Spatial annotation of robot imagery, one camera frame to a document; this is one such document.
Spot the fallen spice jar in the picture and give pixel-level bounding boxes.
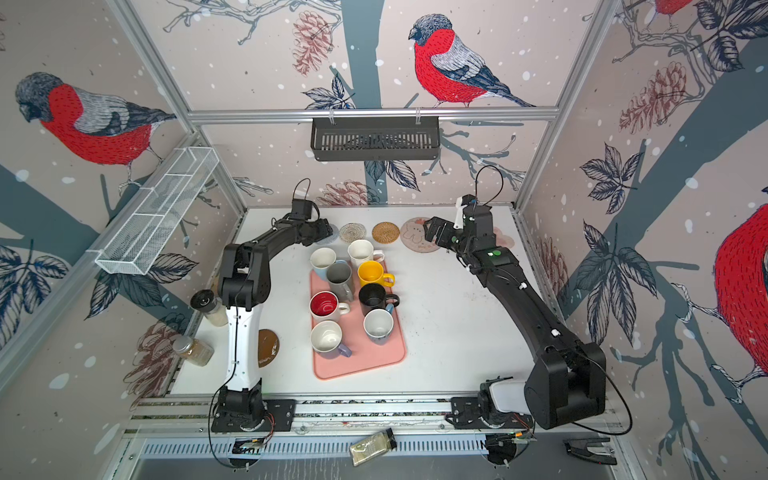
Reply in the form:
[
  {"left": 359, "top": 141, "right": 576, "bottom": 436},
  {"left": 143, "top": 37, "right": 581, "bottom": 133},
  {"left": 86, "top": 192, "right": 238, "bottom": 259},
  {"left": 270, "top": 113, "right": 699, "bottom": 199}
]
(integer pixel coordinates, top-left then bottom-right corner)
[{"left": 349, "top": 428, "right": 397, "bottom": 467}]

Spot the black hanging wire basket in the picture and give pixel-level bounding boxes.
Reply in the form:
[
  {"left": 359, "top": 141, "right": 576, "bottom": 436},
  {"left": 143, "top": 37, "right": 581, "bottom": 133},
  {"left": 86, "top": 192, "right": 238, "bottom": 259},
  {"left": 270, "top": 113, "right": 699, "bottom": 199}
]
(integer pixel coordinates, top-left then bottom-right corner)
[{"left": 310, "top": 116, "right": 441, "bottom": 162}]

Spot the pink rectangular tray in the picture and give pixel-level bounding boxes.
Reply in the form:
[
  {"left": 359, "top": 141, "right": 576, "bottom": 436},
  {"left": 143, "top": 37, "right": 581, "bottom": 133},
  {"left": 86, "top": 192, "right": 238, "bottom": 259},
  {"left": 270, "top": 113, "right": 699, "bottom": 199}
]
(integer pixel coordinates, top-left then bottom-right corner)
[{"left": 309, "top": 272, "right": 407, "bottom": 380}]

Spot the black mug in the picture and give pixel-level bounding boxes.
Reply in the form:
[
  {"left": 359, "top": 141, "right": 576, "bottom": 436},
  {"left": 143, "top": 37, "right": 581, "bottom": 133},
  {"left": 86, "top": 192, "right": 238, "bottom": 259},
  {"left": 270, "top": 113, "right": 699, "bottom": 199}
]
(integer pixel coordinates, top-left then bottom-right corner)
[{"left": 358, "top": 283, "right": 400, "bottom": 315}]

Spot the gold lid spice jar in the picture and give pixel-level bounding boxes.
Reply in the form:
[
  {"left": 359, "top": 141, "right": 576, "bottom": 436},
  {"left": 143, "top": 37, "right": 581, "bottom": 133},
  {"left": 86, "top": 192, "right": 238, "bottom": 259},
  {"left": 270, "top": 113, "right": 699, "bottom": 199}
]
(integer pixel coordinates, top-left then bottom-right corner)
[{"left": 172, "top": 335, "right": 214, "bottom": 367}]

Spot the pink flower shaped coaster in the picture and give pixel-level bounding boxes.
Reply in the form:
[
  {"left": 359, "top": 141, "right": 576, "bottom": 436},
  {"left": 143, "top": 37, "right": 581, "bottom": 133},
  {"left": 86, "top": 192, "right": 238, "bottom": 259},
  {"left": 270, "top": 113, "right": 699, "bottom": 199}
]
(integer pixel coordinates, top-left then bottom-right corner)
[{"left": 493, "top": 227, "right": 515, "bottom": 250}]

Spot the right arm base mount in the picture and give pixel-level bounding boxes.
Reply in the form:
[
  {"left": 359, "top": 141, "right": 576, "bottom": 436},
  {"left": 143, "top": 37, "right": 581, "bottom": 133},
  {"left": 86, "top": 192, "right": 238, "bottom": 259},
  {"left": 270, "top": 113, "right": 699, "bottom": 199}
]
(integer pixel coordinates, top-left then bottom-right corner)
[{"left": 444, "top": 377, "right": 536, "bottom": 466}]

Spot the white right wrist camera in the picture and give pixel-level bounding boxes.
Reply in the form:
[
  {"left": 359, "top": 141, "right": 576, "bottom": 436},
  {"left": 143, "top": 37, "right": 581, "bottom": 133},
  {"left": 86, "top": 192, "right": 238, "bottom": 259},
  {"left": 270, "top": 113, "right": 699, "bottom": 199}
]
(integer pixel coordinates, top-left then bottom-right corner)
[{"left": 453, "top": 194, "right": 477, "bottom": 230}]

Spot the white purple handled mug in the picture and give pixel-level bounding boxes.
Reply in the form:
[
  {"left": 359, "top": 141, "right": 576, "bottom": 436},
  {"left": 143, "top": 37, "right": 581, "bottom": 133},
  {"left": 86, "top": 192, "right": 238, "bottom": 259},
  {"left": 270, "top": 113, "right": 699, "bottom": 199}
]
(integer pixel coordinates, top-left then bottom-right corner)
[{"left": 310, "top": 321, "right": 352, "bottom": 359}]

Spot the red interior white mug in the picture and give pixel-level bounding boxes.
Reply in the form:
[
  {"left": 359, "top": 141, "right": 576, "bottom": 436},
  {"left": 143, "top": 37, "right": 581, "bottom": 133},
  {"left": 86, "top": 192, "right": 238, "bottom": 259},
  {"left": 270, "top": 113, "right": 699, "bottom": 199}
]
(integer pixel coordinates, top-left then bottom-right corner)
[{"left": 309, "top": 291, "right": 351, "bottom": 322}]

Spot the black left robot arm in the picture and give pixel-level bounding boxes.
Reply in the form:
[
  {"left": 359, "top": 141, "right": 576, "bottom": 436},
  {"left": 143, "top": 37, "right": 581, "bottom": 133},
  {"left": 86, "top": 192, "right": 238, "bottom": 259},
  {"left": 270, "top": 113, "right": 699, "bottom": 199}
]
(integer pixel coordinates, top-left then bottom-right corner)
[{"left": 219, "top": 215, "right": 332, "bottom": 393}]

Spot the grey mug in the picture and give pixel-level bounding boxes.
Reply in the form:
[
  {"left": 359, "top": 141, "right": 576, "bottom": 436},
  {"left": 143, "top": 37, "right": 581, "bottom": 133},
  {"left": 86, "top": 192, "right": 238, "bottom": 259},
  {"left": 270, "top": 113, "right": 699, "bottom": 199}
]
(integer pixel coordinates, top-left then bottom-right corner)
[{"left": 326, "top": 260, "right": 355, "bottom": 303}]

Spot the round bunny print coaster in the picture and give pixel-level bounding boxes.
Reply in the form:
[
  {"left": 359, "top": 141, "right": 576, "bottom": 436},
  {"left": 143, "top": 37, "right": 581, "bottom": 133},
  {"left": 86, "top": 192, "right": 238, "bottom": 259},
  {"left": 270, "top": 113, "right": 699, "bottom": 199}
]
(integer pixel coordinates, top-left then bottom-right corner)
[{"left": 400, "top": 217, "right": 440, "bottom": 254}]

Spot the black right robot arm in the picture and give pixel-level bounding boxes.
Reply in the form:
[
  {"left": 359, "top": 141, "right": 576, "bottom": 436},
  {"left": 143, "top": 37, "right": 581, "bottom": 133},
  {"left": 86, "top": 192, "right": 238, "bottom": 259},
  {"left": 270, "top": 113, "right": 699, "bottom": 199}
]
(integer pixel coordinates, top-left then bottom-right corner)
[{"left": 424, "top": 202, "right": 606, "bottom": 429}]

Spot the light blue mug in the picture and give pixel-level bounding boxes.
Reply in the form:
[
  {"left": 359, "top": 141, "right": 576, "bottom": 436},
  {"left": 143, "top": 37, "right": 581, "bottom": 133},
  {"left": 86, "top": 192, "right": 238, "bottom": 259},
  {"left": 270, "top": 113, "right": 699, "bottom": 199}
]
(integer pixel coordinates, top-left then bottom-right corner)
[{"left": 309, "top": 247, "right": 337, "bottom": 281}]

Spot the dark brown glossy coaster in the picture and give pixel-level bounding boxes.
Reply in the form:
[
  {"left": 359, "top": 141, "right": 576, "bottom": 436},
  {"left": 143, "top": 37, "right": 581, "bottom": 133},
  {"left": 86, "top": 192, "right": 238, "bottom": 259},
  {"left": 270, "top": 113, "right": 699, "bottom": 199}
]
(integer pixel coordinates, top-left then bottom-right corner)
[{"left": 258, "top": 329, "right": 280, "bottom": 368}]

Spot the white wire mesh shelf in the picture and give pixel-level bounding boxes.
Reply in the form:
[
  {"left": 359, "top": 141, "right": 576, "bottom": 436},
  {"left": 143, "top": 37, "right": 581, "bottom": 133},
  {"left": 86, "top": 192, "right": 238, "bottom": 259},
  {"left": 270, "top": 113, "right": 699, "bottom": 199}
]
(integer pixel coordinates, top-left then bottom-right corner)
[{"left": 95, "top": 146, "right": 219, "bottom": 275}]

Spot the white blue handled mug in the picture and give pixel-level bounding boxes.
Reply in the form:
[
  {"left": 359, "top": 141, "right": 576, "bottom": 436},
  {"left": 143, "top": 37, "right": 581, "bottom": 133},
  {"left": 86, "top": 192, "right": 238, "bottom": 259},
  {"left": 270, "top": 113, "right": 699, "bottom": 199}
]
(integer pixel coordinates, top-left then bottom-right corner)
[{"left": 363, "top": 304, "right": 394, "bottom": 345}]

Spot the black lid spice jar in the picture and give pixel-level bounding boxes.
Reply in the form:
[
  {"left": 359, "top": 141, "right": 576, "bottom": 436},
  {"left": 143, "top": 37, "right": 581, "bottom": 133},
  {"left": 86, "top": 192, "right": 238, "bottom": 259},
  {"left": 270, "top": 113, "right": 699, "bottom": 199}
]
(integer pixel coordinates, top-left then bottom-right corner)
[{"left": 190, "top": 289, "right": 228, "bottom": 327}]

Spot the brown rattan woven coaster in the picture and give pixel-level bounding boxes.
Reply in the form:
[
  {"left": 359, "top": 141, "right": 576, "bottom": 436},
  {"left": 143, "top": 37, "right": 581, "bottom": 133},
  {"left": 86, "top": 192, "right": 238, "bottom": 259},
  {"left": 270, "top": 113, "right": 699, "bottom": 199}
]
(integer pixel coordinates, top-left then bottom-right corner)
[{"left": 372, "top": 222, "right": 400, "bottom": 244}]

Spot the yellow mug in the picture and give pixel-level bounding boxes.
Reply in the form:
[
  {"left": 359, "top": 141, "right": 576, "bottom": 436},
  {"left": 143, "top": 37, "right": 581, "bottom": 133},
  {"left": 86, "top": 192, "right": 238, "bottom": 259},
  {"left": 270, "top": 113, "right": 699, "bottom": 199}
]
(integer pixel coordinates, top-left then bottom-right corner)
[{"left": 357, "top": 261, "right": 396, "bottom": 288}]

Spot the black clamp tool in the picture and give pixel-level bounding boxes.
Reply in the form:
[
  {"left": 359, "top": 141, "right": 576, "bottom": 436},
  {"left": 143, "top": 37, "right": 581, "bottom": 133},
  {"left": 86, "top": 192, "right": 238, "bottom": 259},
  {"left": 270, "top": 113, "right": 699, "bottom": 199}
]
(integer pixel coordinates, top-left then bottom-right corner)
[{"left": 563, "top": 437, "right": 618, "bottom": 466}]

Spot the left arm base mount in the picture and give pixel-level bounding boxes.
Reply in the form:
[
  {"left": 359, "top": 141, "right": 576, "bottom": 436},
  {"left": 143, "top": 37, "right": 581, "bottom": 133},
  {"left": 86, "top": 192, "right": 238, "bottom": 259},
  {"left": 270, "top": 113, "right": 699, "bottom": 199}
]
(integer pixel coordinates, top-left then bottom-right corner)
[{"left": 206, "top": 380, "right": 297, "bottom": 470}]

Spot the multicolour zigzag woven coaster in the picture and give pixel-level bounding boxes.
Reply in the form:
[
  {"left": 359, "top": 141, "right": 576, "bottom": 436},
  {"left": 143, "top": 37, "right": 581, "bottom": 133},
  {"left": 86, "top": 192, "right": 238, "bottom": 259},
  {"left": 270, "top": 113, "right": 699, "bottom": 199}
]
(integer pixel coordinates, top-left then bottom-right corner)
[{"left": 339, "top": 222, "right": 367, "bottom": 244}]

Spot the white faceted mug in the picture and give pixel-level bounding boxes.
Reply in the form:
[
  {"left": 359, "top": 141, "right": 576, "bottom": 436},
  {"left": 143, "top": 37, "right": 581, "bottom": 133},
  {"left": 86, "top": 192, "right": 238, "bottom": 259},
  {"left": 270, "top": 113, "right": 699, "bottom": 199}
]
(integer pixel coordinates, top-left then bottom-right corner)
[{"left": 347, "top": 239, "right": 385, "bottom": 268}]

